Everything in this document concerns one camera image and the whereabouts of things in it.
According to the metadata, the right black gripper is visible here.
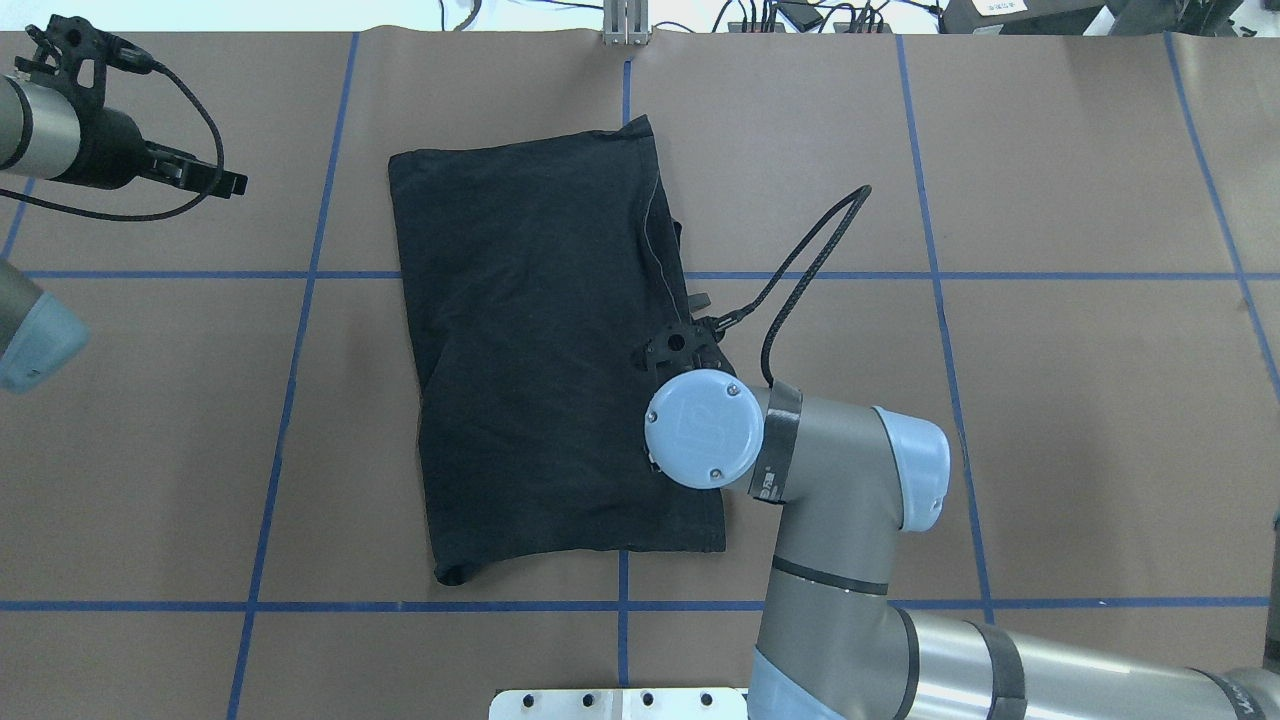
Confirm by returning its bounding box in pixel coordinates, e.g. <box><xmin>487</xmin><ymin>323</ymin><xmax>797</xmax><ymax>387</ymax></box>
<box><xmin>640</xmin><ymin>316</ymin><xmax>731</xmax><ymax>380</ymax></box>

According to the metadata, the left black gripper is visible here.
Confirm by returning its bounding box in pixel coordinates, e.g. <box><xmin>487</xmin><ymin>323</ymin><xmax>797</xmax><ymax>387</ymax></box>
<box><xmin>10</xmin><ymin>15</ymin><xmax>248</xmax><ymax>199</ymax></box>

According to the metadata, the black printed t-shirt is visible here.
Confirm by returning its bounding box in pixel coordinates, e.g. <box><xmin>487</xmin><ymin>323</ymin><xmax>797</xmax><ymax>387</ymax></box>
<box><xmin>387</xmin><ymin>115</ymin><xmax>727</xmax><ymax>585</ymax></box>

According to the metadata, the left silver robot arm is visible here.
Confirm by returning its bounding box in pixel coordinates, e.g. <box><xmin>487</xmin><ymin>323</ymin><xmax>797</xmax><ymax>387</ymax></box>
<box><xmin>3</xmin><ymin>14</ymin><xmax>248</xmax><ymax>395</ymax></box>

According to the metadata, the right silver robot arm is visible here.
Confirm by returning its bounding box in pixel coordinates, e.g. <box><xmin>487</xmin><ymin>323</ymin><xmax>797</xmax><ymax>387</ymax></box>
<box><xmin>635</xmin><ymin>322</ymin><xmax>1277</xmax><ymax>719</ymax></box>

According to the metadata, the brown paper table cover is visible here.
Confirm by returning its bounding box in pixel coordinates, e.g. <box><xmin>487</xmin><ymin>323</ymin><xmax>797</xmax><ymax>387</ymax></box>
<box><xmin>3</xmin><ymin>26</ymin><xmax>1277</xmax><ymax>719</ymax></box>

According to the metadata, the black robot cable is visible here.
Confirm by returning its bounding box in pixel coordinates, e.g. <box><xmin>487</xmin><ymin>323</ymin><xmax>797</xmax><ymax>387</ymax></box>
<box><xmin>0</xmin><ymin>55</ymin><xmax>227</xmax><ymax>223</ymax></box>

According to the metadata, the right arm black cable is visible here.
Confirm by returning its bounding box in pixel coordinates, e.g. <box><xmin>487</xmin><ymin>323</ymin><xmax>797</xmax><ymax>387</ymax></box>
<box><xmin>716</xmin><ymin>184</ymin><xmax>873</xmax><ymax>389</ymax></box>

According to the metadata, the aluminium frame post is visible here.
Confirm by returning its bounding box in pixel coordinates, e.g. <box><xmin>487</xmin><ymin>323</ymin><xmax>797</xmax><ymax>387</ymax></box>
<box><xmin>600</xmin><ymin>0</ymin><xmax>652</xmax><ymax>46</ymax></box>

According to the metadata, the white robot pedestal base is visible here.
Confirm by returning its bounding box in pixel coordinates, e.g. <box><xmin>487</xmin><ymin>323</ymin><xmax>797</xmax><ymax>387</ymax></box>
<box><xmin>488</xmin><ymin>687</ymin><xmax>749</xmax><ymax>719</ymax></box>

